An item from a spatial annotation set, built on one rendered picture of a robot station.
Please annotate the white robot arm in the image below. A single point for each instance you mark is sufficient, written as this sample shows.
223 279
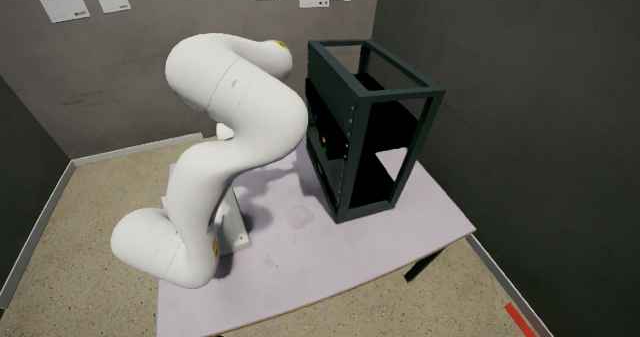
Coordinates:
261 121

